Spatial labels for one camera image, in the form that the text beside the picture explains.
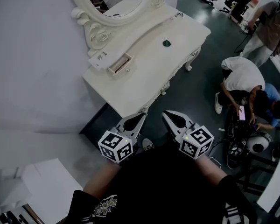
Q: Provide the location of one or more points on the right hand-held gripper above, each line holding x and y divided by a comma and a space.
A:
196, 143

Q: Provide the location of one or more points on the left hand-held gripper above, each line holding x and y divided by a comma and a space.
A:
115, 146

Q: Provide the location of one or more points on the small white drawer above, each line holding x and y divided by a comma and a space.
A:
121, 69

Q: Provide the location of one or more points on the small green round object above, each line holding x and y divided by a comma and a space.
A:
166, 43

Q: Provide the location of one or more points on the person's left forearm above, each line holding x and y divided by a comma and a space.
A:
100, 181

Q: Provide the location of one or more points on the person's right forearm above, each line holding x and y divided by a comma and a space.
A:
210, 169

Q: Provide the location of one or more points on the white dressing table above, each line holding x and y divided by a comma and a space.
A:
154, 62

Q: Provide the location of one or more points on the person's white shoe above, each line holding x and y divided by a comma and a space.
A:
148, 144

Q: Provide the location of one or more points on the person's black shirt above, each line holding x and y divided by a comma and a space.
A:
158, 183

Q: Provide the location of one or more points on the smartphone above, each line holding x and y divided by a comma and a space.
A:
242, 113

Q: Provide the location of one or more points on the white paper label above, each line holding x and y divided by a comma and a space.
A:
100, 59

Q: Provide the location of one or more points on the white round device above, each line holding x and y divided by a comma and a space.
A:
256, 146

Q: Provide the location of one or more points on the white ornate oval mirror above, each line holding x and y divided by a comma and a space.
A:
100, 36

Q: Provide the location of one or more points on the small black clip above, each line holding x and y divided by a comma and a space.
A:
179, 14

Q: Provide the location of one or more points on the white box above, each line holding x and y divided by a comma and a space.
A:
49, 190

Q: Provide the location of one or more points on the white flat panel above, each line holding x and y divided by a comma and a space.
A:
275, 185

